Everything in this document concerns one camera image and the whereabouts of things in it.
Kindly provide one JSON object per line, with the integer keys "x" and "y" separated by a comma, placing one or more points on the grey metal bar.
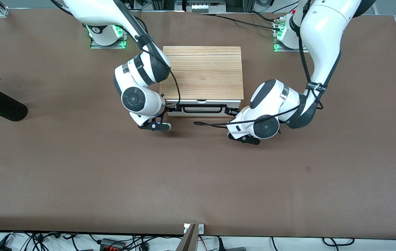
{"x": 189, "y": 242}

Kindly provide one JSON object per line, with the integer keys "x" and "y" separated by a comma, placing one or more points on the grey box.
{"x": 234, "y": 249}

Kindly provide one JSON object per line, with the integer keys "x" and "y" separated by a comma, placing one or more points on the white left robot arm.
{"x": 323, "y": 31}

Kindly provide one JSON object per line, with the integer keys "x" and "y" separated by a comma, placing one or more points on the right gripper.
{"x": 170, "y": 108}

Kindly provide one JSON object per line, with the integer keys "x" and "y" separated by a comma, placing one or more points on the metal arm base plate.
{"x": 278, "y": 48}
{"x": 109, "y": 46}

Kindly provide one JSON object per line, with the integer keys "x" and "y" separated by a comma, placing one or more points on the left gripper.
{"x": 233, "y": 111}

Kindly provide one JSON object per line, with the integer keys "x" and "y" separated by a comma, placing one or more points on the white power strip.
{"x": 201, "y": 6}

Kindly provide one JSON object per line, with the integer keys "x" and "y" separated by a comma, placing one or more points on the black adapter with orange buttons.
{"x": 112, "y": 245}

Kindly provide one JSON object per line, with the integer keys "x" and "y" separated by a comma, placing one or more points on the small metal edge bracket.
{"x": 201, "y": 229}

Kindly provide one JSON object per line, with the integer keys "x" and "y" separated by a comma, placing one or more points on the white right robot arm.
{"x": 93, "y": 10}

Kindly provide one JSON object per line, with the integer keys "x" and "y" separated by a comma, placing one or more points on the light wooden drawer cabinet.
{"x": 204, "y": 73}

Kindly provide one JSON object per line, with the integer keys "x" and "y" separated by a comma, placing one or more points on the black vase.
{"x": 6, "y": 108}

